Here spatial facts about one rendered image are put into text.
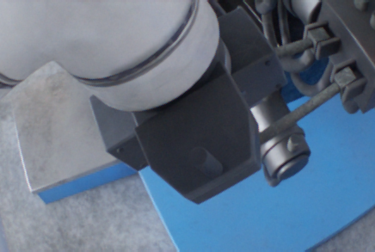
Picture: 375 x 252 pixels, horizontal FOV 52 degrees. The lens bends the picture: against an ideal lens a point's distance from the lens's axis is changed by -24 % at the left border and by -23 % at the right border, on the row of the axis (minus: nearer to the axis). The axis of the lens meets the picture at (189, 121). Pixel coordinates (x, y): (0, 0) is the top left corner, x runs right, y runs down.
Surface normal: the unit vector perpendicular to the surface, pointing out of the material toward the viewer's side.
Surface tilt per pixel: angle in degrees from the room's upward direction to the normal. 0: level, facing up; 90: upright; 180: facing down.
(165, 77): 89
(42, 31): 91
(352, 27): 0
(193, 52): 80
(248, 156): 20
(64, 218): 0
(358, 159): 0
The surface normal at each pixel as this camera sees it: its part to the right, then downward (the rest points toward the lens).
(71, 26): 0.32, 0.84
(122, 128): -0.34, -0.34
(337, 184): -0.04, -0.49
